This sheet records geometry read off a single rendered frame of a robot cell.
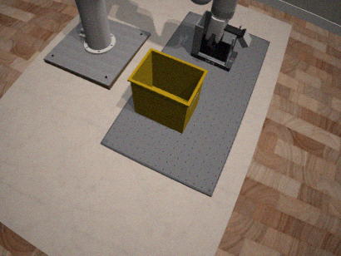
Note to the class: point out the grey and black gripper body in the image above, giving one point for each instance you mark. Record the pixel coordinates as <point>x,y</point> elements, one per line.
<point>217,27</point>

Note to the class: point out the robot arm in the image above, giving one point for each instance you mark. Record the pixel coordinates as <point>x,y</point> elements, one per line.
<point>99,40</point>

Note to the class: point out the yellow open-top bin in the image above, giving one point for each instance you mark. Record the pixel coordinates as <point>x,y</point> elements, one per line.
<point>179,80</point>

